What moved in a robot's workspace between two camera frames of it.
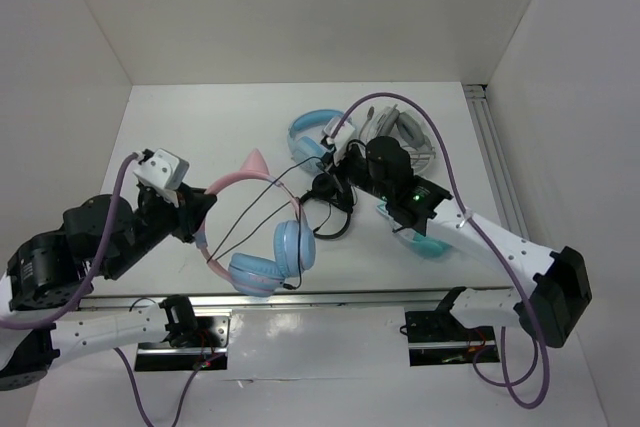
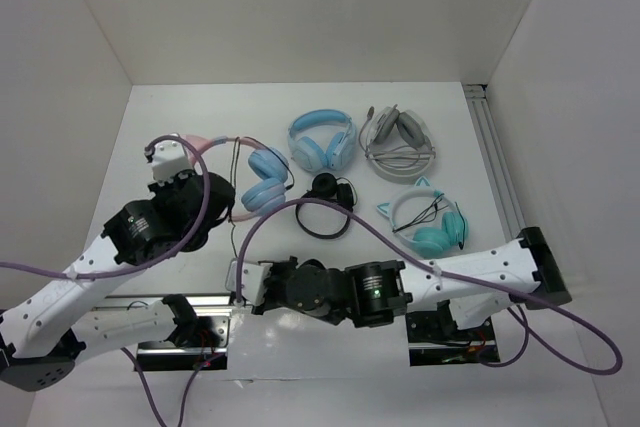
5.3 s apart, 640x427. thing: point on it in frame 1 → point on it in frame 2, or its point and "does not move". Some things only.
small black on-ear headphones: [326, 188] does not move
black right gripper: [335, 167] → [277, 265]
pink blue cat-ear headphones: [294, 244] → [265, 195]
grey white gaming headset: [403, 126] does not move
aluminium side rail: [506, 205] does not move
